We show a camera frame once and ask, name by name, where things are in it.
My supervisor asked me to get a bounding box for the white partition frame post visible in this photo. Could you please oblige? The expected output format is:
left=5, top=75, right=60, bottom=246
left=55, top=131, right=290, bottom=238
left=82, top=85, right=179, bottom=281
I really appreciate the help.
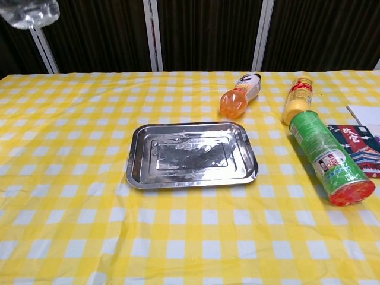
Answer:
left=29, top=26, right=61, bottom=74
left=252, top=0, right=276, bottom=72
left=142, top=0, right=164, bottom=72

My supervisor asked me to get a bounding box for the yellow white checkered tablecloth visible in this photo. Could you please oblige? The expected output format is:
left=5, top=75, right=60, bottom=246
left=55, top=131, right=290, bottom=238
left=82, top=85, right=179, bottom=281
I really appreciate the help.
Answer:
left=0, top=70, right=380, bottom=285

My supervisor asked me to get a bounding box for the yellow plastic bottle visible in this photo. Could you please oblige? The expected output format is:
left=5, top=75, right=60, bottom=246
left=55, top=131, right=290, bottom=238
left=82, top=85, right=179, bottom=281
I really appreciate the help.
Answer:
left=281, top=74, right=315, bottom=126

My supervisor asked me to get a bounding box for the dark illustrated booklet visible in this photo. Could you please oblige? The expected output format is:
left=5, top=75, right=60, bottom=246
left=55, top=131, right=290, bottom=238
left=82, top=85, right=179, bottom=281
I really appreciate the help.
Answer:
left=326, top=124, right=380, bottom=179

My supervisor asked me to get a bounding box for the orange drink bottle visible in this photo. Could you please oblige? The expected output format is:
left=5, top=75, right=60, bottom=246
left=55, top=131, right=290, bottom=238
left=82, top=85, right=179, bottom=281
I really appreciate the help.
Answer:
left=219, top=73, right=262, bottom=120

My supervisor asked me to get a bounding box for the rectangular metal tray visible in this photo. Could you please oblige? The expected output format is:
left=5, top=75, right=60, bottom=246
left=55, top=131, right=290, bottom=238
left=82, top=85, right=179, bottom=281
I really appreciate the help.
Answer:
left=125, top=121, right=259, bottom=190

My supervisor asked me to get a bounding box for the white paper sheet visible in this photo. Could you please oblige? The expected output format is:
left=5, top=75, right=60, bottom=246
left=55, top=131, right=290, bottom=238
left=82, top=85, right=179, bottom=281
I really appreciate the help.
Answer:
left=346, top=103, right=380, bottom=127

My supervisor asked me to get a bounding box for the green chips can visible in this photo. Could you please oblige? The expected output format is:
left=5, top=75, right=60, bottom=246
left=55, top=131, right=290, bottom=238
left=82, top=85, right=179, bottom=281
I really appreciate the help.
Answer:
left=289, top=110, right=376, bottom=207

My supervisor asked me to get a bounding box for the transparent plastic water bottle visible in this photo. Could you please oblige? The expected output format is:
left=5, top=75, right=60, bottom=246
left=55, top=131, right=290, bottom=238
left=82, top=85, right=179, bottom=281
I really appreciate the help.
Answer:
left=0, top=0, right=61, bottom=30

